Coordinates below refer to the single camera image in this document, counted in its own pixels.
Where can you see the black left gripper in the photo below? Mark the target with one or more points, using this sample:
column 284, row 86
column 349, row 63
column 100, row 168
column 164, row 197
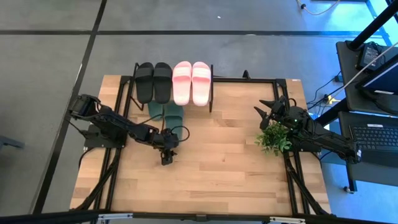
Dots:
column 168, row 139

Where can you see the black power adapter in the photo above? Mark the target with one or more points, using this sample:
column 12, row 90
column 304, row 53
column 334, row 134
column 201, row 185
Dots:
column 370, row 56

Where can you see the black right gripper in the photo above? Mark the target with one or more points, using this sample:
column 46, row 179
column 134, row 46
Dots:
column 279, row 110

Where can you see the silver metal bracket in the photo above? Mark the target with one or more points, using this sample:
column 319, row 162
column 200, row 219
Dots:
column 287, row 220
column 115, row 217

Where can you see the metal frame wooden top shelf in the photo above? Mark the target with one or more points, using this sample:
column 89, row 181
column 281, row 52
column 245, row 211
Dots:
column 212, row 90

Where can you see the artificial green plant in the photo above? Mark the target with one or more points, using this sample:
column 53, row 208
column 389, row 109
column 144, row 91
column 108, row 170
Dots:
column 275, row 140

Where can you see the black aluminium table frame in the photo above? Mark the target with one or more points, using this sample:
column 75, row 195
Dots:
column 292, row 180

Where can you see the black laptop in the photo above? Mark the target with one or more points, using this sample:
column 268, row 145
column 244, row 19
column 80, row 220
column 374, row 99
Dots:
column 376, row 140

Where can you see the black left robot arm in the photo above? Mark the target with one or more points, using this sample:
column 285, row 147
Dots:
column 115, row 121

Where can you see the black slanted pole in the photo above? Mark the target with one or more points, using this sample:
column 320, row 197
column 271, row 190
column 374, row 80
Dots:
column 373, row 25

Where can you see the monitor screen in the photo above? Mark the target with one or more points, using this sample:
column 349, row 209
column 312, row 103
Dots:
column 382, row 81

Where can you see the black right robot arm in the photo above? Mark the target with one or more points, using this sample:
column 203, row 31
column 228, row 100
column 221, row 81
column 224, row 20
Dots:
column 323, row 137

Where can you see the black equipment cart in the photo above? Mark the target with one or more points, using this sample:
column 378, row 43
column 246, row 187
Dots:
column 351, row 93

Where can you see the pink slide sandal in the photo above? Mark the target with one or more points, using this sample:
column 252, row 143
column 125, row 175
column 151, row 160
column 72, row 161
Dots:
column 201, row 84
column 182, row 82

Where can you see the black slide sandal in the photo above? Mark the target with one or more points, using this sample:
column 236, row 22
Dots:
column 144, row 82
column 163, row 82

